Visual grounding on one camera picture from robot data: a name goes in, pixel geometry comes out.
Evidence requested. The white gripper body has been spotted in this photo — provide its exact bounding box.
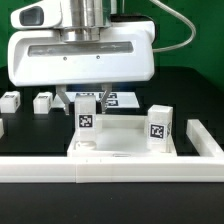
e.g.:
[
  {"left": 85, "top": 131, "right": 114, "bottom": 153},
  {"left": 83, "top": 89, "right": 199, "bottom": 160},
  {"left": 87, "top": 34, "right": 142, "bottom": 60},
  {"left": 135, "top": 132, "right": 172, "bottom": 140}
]
[{"left": 8, "top": 0, "right": 155, "bottom": 86}]

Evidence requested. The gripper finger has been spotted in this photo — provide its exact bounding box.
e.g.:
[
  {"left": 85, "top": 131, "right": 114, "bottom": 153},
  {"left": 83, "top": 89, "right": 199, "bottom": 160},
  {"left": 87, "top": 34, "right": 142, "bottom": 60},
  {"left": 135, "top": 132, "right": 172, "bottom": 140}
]
[
  {"left": 100, "top": 83, "right": 112, "bottom": 114},
  {"left": 56, "top": 85, "right": 70, "bottom": 115}
]

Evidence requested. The white square table top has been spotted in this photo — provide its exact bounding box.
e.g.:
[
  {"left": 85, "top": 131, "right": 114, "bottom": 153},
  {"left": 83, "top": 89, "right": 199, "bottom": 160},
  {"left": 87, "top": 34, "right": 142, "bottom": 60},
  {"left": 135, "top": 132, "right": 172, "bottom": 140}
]
[{"left": 67, "top": 115, "right": 177, "bottom": 157}]

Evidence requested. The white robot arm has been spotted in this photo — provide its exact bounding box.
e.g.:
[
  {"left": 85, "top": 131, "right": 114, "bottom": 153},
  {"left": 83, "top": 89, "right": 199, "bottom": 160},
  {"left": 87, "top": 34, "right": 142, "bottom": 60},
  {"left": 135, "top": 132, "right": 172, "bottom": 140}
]
[{"left": 8, "top": 0, "right": 155, "bottom": 110}]

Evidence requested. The white block at left edge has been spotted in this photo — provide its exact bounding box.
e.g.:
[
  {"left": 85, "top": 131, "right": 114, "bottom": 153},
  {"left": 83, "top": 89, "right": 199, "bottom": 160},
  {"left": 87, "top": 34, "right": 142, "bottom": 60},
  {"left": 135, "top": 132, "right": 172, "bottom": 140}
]
[{"left": 0, "top": 118, "right": 4, "bottom": 139}]

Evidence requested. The white L-shaped obstacle fence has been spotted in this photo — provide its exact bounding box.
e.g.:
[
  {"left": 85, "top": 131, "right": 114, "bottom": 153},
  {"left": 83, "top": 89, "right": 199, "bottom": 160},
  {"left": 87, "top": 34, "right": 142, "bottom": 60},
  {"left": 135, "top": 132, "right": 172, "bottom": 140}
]
[{"left": 0, "top": 119, "right": 224, "bottom": 183}]

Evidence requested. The white marker base plate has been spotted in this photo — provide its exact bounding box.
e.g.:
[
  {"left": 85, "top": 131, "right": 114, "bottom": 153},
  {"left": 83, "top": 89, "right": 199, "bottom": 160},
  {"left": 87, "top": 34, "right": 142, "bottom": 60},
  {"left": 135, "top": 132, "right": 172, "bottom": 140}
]
[{"left": 50, "top": 91, "right": 140, "bottom": 109}]

